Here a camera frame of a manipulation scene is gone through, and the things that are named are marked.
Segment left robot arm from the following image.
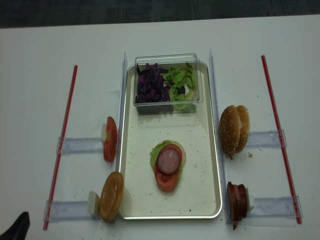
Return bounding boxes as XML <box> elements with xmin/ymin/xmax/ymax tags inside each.
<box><xmin>0</xmin><ymin>211</ymin><xmax>30</xmax><ymax>240</ymax></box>

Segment lettuce leaf on tray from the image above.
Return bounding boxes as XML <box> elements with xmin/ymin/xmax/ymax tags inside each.
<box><xmin>150</xmin><ymin>140</ymin><xmax>183</xmax><ymax>180</ymax></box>

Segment white bread slice on tray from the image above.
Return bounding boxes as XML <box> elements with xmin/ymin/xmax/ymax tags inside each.
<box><xmin>174</xmin><ymin>141</ymin><xmax>186</xmax><ymax>167</ymax></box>

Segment green lettuce pile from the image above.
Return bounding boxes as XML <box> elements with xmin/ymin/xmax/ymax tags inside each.
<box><xmin>160</xmin><ymin>62</ymin><xmax>196</xmax><ymax>102</ymax></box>

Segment upright tomato slices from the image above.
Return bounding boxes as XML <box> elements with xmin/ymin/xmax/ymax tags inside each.
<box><xmin>103</xmin><ymin>116</ymin><xmax>118</xmax><ymax>163</ymax></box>

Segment white block behind tomato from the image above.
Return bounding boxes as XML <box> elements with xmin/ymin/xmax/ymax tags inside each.
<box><xmin>100</xmin><ymin>123</ymin><xmax>107</xmax><ymax>144</ymax></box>

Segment tomato slice on tray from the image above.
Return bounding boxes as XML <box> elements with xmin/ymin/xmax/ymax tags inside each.
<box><xmin>154</xmin><ymin>165</ymin><xmax>179</xmax><ymax>192</ymax></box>

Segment upright sausage slices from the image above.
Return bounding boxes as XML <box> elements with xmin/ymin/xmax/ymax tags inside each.
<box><xmin>227</xmin><ymin>182</ymin><xmax>249</xmax><ymax>229</ymax></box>

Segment purple cabbage pile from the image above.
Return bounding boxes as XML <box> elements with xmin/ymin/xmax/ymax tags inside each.
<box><xmin>135</xmin><ymin>63</ymin><xmax>170</xmax><ymax>104</ymax></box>

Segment clear plastic container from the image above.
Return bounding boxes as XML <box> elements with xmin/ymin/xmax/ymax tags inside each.
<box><xmin>133</xmin><ymin>53</ymin><xmax>203</xmax><ymax>115</ymax></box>

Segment sausage slice on tray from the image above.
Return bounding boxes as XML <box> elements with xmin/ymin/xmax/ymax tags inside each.
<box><xmin>156</xmin><ymin>144</ymin><xmax>182</xmax><ymax>175</ymax></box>

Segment front sesame bun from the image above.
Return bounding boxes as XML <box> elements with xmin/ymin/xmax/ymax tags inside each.
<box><xmin>219</xmin><ymin>105</ymin><xmax>242</xmax><ymax>155</ymax></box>

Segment sesame bun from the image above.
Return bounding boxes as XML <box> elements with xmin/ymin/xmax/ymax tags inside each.
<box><xmin>219</xmin><ymin>105</ymin><xmax>242</xmax><ymax>155</ymax></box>
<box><xmin>235</xmin><ymin>105</ymin><xmax>250</xmax><ymax>153</ymax></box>

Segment rear sesame bun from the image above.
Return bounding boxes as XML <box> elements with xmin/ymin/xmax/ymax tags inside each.
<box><xmin>235</xmin><ymin>105</ymin><xmax>250</xmax><ymax>153</ymax></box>

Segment metal serving tray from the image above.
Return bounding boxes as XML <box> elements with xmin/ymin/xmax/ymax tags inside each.
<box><xmin>118</xmin><ymin>62</ymin><xmax>222</xmax><ymax>220</ymax></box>

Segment brown round bun bottom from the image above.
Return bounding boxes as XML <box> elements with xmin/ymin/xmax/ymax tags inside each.
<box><xmin>99</xmin><ymin>171</ymin><xmax>124</xmax><ymax>223</ymax></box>

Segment left upper clear crossbar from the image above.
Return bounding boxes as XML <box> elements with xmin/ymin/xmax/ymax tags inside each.
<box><xmin>56</xmin><ymin>137</ymin><xmax>103</xmax><ymax>155</ymax></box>

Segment clear crossbar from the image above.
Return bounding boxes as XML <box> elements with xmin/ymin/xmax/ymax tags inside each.
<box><xmin>56</xmin><ymin>137</ymin><xmax>103</xmax><ymax>155</ymax></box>
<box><xmin>237</xmin><ymin>196</ymin><xmax>303</xmax><ymax>227</ymax></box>
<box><xmin>246</xmin><ymin>129</ymin><xmax>287</xmax><ymax>148</ymax></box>
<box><xmin>43</xmin><ymin>200</ymin><xmax>100</xmax><ymax>222</ymax></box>

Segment white block behind bun bottom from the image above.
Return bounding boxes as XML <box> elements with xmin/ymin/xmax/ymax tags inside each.
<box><xmin>87</xmin><ymin>191</ymin><xmax>100</xmax><ymax>219</ymax></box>

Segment right upper clear crossbar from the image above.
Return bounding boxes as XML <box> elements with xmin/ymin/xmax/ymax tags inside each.
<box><xmin>246</xmin><ymin>129</ymin><xmax>287</xmax><ymax>148</ymax></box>

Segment left red rod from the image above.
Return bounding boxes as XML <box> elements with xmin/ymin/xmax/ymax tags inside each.
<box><xmin>42</xmin><ymin>65</ymin><xmax>78</xmax><ymax>231</ymax></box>

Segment red rod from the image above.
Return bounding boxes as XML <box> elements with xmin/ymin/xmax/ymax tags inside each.
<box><xmin>261</xmin><ymin>55</ymin><xmax>302</xmax><ymax>225</ymax></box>
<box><xmin>42</xmin><ymin>65</ymin><xmax>78</xmax><ymax>231</ymax></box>

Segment white block behind sausage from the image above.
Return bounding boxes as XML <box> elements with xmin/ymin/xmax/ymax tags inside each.
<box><xmin>245</xmin><ymin>187</ymin><xmax>255</xmax><ymax>217</ymax></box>

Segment left lower clear crossbar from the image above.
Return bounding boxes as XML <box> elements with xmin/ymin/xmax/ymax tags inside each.
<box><xmin>43</xmin><ymin>200</ymin><xmax>100</xmax><ymax>222</ymax></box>

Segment right lower clear crossbar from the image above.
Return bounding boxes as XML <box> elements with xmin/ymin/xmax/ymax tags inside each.
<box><xmin>237</xmin><ymin>196</ymin><xmax>303</xmax><ymax>227</ymax></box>

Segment right red rod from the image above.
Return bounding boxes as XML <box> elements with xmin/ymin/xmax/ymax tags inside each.
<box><xmin>261</xmin><ymin>55</ymin><xmax>302</xmax><ymax>225</ymax></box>

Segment left long clear rail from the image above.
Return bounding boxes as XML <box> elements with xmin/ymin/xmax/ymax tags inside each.
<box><xmin>115</xmin><ymin>53</ymin><xmax>128</xmax><ymax>172</ymax></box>

